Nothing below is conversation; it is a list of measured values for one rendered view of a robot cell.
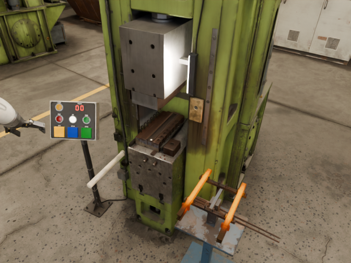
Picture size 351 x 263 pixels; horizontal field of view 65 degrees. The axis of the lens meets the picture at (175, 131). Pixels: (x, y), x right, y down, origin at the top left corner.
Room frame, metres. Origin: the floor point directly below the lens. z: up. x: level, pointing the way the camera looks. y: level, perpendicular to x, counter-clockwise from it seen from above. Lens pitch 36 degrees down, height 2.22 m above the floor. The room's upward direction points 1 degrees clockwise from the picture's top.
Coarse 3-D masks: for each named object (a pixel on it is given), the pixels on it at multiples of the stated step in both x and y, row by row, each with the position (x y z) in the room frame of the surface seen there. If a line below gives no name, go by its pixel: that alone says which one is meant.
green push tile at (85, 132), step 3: (81, 129) 1.60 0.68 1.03; (84, 129) 1.60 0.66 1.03; (87, 129) 1.60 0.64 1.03; (90, 129) 1.60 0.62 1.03; (81, 132) 1.59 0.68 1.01; (84, 132) 1.59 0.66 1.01; (87, 132) 1.59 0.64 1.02; (90, 132) 1.59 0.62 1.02; (81, 135) 1.58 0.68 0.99; (84, 135) 1.58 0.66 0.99; (87, 135) 1.58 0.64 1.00; (90, 135) 1.58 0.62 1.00
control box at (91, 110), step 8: (56, 104) 1.70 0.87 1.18; (64, 104) 1.70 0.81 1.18; (72, 104) 1.70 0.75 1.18; (80, 104) 1.70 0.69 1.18; (88, 104) 1.70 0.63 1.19; (96, 104) 1.70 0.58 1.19; (56, 112) 1.67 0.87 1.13; (64, 112) 1.67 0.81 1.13; (72, 112) 1.67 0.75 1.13; (80, 112) 1.67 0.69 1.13; (88, 112) 1.67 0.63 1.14; (96, 112) 1.68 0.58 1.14; (64, 120) 1.64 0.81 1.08; (80, 120) 1.64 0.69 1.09; (96, 120) 1.65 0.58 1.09; (80, 128) 1.61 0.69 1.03; (96, 128) 1.62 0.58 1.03; (80, 136) 1.58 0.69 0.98; (96, 136) 1.59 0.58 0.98
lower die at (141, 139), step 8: (168, 112) 1.93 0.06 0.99; (160, 120) 1.81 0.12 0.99; (144, 128) 1.70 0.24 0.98; (152, 128) 1.69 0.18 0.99; (168, 128) 1.69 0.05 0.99; (136, 136) 1.60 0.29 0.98; (144, 136) 1.59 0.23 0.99; (168, 136) 1.64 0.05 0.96; (144, 144) 1.56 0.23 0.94; (152, 144) 1.53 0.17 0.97; (160, 144) 1.53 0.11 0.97
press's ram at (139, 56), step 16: (144, 16) 1.85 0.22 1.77; (176, 16) 1.87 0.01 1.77; (128, 32) 1.59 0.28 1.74; (144, 32) 1.54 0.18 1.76; (160, 32) 1.51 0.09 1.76; (176, 32) 1.61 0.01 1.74; (192, 32) 1.82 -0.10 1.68; (128, 48) 1.59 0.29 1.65; (144, 48) 1.54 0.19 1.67; (160, 48) 1.49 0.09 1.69; (176, 48) 1.62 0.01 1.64; (128, 64) 1.59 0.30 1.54; (144, 64) 1.54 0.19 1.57; (160, 64) 1.49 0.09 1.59; (176, 64) 1.62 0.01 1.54; (128, 80) 1.60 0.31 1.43; (144, 80) 1.55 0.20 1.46; (160, 80) 1.49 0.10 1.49; (176, 80) 1.63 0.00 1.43; (160, 96) 1.50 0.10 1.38
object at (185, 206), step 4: (208, 172) 1.28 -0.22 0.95; (204, 176) 1.24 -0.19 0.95; (200, 180) 1.20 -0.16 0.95; (204, 180) 1.21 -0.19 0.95; (200, 184) 1.17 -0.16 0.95; (196, 188) 1.13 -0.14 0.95; (200, 188) 1.14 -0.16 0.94; (192, 192) 1.10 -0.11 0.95; (196, 192) 1.11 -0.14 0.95; (192, 196) 1.07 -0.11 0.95; (188, 200) 1.04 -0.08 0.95; (192, 200) 1.05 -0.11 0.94; (184, 204) 1.01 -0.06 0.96; (188, 204) 1.02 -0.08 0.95; (180, 208) 0.98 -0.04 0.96; (184, 208) 0.98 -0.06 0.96; (188, 208) 0.99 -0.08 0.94; (180, 212) 0.95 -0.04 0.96; (184, 212) 0.98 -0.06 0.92; (180, 216) 0.93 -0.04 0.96; (180, 220) 0.93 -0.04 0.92
